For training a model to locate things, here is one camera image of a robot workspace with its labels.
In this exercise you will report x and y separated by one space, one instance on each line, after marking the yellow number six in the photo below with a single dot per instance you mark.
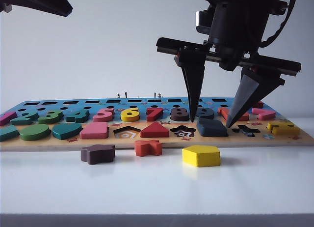
130 117

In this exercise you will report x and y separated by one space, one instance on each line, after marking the pink number one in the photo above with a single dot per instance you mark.
7 118

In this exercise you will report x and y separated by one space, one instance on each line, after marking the dark blue square block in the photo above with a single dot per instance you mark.
212 128

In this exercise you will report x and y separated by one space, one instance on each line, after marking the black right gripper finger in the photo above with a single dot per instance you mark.
193 77
247 94

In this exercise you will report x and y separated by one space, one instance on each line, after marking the green number three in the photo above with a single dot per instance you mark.
50 117

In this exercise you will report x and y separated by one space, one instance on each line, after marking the wooden number shape puzzle board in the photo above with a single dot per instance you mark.
157 144

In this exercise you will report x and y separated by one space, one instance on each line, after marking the red minus sign block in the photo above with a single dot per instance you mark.
259 104

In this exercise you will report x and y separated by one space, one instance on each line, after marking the red number seven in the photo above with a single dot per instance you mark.
153 115

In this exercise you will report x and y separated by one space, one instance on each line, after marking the pink number five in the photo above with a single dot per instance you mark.
103 116

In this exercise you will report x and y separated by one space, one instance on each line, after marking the orange number ten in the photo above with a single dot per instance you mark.
223 112

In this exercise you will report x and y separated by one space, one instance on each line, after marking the teal number four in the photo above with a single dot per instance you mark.
78 116

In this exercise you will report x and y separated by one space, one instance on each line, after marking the green oval block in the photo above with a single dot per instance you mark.
34 133

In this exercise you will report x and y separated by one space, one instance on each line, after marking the red triangle block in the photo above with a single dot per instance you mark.
155 131

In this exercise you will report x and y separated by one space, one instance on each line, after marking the orange cross block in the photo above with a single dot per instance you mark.
147 148

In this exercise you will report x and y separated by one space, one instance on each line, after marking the teal heart block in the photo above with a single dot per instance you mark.
66 131

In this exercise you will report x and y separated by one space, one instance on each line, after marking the yellow equals sign block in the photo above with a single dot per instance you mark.
283 130

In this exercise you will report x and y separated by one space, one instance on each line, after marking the brown number eight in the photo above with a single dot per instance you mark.
179 117

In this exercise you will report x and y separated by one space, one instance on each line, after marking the teal flat shape block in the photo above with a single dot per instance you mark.
8 133

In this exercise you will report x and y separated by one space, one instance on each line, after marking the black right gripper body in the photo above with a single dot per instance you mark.
235 35

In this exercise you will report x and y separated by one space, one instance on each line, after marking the brown star block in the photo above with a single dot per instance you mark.
98 154

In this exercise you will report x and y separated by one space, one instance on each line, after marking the pink greater-than sign block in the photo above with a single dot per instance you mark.
263 114

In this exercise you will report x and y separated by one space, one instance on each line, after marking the dark blue number nine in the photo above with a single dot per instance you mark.
204 113

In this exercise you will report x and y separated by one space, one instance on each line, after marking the teal number two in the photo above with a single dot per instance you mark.
24 119

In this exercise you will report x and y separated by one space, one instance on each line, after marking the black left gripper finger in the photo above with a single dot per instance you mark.
44 2

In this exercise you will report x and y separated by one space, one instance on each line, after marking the pink square block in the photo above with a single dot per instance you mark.
94 131

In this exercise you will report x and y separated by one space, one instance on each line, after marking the yellow pentagon block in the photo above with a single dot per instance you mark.
201 158

